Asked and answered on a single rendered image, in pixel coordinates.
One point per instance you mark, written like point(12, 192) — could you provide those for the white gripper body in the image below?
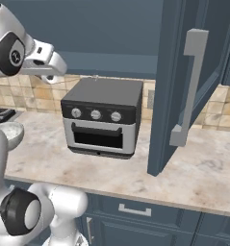
point(54, 65)

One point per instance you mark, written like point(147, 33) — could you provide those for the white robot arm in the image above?
point(10, 54)

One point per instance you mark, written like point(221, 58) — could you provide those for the grey pot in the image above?
point(12, 132)

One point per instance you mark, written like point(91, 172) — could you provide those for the blue base cabinet door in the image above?
point(132, 233)

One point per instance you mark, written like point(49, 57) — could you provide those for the silver toaster oven knob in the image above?
point(115, 116)
point(76, 112)
point(96, 114)

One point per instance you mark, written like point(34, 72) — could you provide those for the black and silver toaster oven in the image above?
point(102, 93)

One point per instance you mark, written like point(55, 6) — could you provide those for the black hob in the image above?
point(1, 114)

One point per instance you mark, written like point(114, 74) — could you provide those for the blue drawer front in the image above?
point(220, 226)
point(171, 213)

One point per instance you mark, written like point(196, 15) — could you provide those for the blue wall cabinet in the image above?
point(103, 32)

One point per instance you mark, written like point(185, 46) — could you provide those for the grey wall socket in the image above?
point(151, 99)

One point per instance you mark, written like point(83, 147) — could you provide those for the blue wall cabinet door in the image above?
point(171, 64)

